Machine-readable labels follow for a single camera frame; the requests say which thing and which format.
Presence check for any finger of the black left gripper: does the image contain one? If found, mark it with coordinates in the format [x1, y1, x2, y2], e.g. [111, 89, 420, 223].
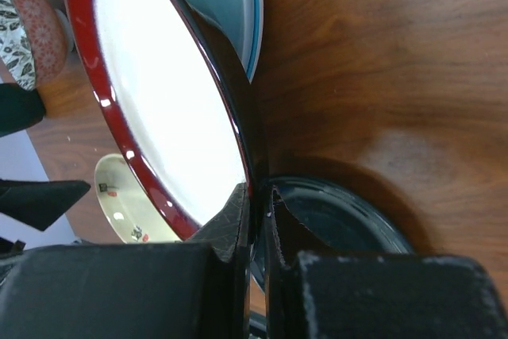
[1, 179, 90, 233]

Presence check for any dark green mug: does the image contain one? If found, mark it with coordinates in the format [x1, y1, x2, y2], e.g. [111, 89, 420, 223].
[0, 83, 46, 137]

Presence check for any black floral patterned bowl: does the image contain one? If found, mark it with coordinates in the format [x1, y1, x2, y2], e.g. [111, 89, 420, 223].
[1, 0, 37, 91]

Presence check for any black small plate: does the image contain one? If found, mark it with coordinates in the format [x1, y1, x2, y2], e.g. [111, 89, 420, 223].
[272, 177, 414, 254]

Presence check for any red rimmed cream plate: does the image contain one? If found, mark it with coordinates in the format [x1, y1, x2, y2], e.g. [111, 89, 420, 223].
[65, 0, 267, 240]

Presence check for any cream yellow small plate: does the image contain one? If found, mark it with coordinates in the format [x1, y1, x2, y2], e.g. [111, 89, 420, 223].
[94, 153, 179, 244]

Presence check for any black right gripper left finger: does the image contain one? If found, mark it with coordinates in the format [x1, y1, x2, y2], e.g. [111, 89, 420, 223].
[1, 183, 251, 338]

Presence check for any red patterned white bowl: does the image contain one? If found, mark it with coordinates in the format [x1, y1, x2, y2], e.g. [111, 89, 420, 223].
[1, 0, 74, 90]

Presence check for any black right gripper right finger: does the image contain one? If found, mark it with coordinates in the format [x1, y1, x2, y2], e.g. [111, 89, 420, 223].
[264, 188, 507, 338]

